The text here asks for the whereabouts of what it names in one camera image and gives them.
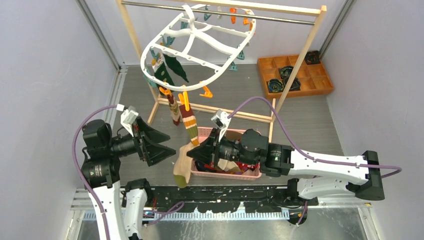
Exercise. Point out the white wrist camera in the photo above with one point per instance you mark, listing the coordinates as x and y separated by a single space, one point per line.
128 117
222 121

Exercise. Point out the green sock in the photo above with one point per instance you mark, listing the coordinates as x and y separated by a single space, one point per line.
163 64

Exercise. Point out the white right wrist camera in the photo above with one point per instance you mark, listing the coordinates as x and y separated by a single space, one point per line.
222 121

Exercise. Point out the white oval clip hanger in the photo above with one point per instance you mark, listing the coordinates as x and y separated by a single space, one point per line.
201 50

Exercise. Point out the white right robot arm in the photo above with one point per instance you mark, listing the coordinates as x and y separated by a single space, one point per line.
314 174

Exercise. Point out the striped beige maroon sock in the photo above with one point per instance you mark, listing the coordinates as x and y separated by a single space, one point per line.
174 109
182 167

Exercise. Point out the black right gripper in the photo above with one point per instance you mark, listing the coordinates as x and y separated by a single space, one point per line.
208 151

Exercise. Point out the wooden clothes rack frame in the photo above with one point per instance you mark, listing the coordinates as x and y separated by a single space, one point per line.
185 23

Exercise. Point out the rolled dark sock in tray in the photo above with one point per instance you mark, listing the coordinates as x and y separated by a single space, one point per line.
285 71

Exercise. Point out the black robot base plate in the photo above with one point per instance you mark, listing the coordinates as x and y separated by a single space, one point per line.
225 198

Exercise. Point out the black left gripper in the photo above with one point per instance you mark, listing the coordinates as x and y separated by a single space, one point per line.
149 147

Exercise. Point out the pink perforated plastic basket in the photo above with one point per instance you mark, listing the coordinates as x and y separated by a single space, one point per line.
204 132

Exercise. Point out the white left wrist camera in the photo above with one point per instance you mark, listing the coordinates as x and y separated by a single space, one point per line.
128 117

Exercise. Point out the orange wooden divided tray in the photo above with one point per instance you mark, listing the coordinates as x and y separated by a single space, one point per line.
313 78

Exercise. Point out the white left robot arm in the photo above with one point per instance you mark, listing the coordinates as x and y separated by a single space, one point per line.
119 213

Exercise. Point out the beige brown block sock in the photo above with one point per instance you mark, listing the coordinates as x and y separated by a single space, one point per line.
228 167

